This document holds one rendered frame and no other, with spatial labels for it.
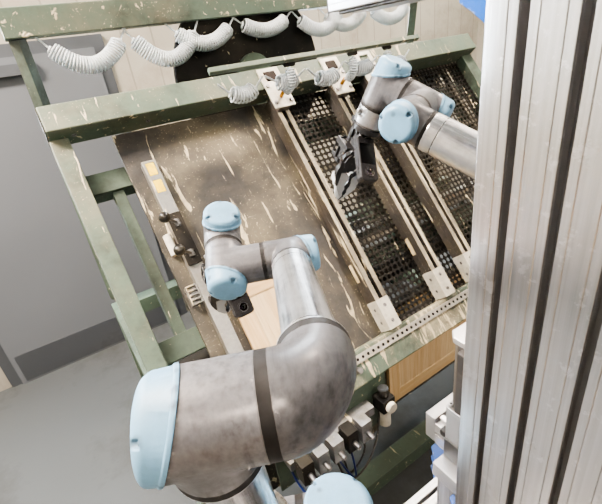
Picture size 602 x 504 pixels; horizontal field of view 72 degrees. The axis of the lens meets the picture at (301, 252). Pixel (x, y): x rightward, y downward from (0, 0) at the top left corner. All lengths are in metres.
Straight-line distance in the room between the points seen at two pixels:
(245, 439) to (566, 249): 0.33
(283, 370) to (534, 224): 0.27
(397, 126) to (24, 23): 1.52
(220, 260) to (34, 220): 2.55
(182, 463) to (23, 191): 2.87
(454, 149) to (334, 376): 0.51
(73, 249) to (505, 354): 3.08
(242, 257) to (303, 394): 0.41
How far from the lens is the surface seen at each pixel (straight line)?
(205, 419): 0.42
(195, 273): 1.47
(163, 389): 0.44
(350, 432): 1.53
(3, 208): 3.24
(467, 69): 2.71
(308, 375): 0.42
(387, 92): 0.97
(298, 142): 1.80
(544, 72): 0.39
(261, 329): 1.49
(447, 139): 0.81
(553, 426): 0.52
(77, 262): 3.36
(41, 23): 1.99
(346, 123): 1.97
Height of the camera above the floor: 1.95
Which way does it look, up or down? 27 degrees down
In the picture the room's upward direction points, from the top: 8 degrees counter-clockwise
